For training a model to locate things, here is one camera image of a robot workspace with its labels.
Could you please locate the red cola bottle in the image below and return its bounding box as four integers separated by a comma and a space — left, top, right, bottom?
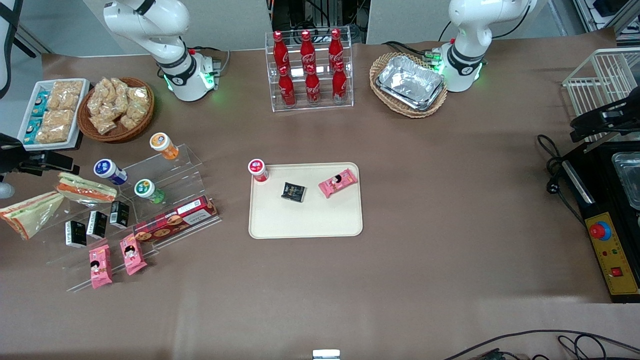
272, 30, 291, 71
328, 28, 345, 69
277, 65, 297, 108
304, 63, 322, 105
299, 29, 317, 71
331, 60, 349, 104

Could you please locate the blue small bottle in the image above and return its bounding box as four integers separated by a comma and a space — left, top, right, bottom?
93, 158, 129, 186

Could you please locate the long black floor cable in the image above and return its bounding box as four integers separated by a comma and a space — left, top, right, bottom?
444, 329, 640, 360

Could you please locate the clear acrylic step stand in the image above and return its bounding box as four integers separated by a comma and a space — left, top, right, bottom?
45, 143, 222, 294

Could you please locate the black background equipment rack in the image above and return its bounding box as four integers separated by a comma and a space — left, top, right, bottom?
269, 0, 372, 42

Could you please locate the steel rectangular container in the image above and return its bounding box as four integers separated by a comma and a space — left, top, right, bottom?
612, 152, 640, 211

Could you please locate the wrapped triangle sandwich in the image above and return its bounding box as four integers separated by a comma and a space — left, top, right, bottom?
0, 191, 65, 240
55, 172, 119, 205

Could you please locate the clear crispy snack pack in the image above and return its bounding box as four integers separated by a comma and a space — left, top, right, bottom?
34, 125, 71, 145
53, 79, 85, 97
47, 93, 81, 112
42, 110, 75, 129

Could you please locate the white wire basket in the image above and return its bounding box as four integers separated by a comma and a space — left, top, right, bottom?
562, 47, 640, 142

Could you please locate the black snack packet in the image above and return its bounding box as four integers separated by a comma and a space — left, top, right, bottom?
64, 220, 88, 249
108, 200, 131, 230
86, 210, 108, 239
280, 182, 307, 203

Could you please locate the black arm base cable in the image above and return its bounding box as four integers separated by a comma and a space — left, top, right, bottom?
382, 40, 442, 64
191, 46, 231, 72

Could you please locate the red capped small bottle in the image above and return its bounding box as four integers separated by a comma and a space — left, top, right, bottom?
248, 158, 270, 183

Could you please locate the dark brown wicker basket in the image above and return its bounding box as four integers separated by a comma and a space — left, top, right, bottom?
77, 77, 155, 144

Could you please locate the aluminium foil tray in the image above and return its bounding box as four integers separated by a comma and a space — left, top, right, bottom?
375, 55, 445, 111

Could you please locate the silver metal handle bar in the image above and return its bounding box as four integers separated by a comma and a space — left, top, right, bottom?
562, 159, 596, 205

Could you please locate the black power cable with plug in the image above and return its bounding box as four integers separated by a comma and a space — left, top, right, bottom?
537, 133, 587, 227

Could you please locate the clear acrylic bottle rack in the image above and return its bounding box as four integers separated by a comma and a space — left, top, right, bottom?
264, 30, 355, 112

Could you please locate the black machine with yellow panel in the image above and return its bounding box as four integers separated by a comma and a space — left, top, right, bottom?
559, 131, 640, 304

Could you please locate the white rectangular dish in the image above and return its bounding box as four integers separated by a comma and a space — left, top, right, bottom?
17, 78, 91, 151

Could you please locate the green small bottle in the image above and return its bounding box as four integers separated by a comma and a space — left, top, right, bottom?
133, 178, 166, 205

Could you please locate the light wicker basket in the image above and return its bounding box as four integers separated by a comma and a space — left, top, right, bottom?
369, 52, 449, 119

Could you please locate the beige plastic tray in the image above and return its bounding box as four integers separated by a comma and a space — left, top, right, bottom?
248, 162, 364, 240

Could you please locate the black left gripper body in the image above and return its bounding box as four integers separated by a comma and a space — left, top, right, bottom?
599, 93, 640, 134

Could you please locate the red biscuit box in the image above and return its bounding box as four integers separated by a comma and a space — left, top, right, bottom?
133, 195, 220, 245

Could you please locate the pink cartoon snack packet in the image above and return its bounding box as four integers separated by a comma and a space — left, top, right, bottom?
119, 233, 148, 276
88, 243, 113, 290
318, 168, 359, 199

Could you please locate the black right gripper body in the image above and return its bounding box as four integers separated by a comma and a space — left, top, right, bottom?
0, 133, 52, 176

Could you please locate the orange small bottle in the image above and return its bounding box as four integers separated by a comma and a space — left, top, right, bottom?
149, 132, 180, 161

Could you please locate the aluminium frame structure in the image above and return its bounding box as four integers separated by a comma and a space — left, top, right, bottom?
574, 0, 640, 37

